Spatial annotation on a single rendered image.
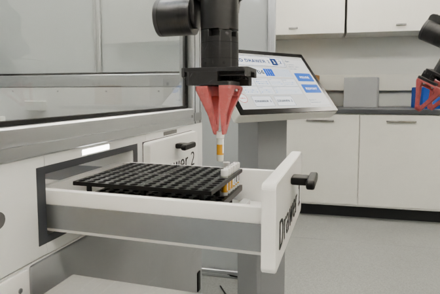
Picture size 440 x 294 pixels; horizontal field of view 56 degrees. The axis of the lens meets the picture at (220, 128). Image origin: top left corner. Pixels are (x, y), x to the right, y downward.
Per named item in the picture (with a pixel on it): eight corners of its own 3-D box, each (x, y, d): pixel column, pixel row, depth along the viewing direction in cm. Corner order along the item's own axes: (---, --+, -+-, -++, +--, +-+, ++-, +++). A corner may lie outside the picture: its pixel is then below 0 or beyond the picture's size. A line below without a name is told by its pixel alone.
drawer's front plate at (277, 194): (300, 209, 77) (302, 150, 76) (275, 275, 49) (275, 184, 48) (291, 209, 77) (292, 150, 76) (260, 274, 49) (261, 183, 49)
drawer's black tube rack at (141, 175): (241, 203, 74) (242, 168, 73) (211, 236, 57) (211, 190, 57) (131, 194, 80) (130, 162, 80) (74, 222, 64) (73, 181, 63)
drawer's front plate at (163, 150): (197, 169, 116) (197, 130, 115) (150, 194, 88) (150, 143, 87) (192, 169, 116) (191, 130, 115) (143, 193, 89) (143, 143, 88)
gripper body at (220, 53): (247, 79, 58) (247, 25, 58) (180, 80, 61) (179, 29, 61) (256, 81, 64) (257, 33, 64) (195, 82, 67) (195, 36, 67)
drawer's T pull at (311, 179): (317, 180, 65) (317, 171, 64) (314, 190, 57) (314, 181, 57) (294, 179, 66) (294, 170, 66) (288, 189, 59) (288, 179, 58)
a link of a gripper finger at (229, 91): (232, 136, 59) (232, 70, 59) (185, 135, 61) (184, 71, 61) (243, 133, 66) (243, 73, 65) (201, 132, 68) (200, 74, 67)
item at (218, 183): (242, 171, 73) (242, 168, 73) (211, 195, 57) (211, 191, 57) (232, 171, 74) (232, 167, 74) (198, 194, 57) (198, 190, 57)
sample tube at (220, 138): (217, 160, 64) (217, 130, 64) (224, 160, 64) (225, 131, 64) (215, 161, 63) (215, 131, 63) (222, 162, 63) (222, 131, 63)
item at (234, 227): (290, 203, 75) (290, 170, 75) (262, 257, 51) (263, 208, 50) (99, 188, 87) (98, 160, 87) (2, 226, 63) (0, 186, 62)
